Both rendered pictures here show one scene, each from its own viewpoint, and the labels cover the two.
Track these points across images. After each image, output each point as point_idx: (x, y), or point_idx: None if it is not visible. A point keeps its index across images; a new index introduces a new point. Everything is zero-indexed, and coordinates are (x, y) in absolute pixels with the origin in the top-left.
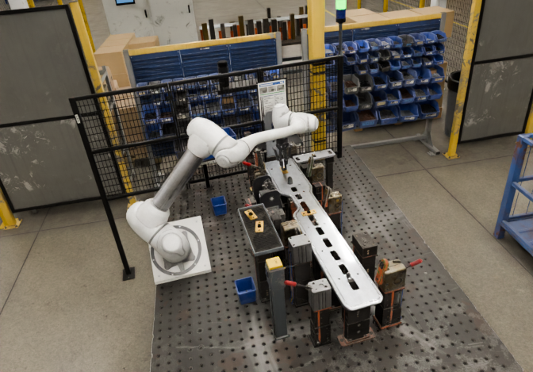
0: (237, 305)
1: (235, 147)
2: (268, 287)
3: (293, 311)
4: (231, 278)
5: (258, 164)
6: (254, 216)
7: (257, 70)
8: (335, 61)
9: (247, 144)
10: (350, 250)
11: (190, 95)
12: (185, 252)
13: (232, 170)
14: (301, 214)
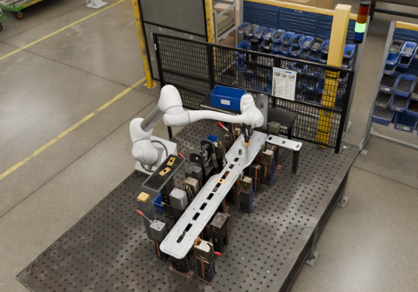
0: (153, 208)
1: (176, 116)
2: (168, 209)
3: None
4: None
5: None
6: (171, 163)
7: (274, 57)
8: (346, 73)
9: (188, 116)
10: (207, 220)
11: (224, 57)
12: (147, 161)
13: None
14: (215, 178)
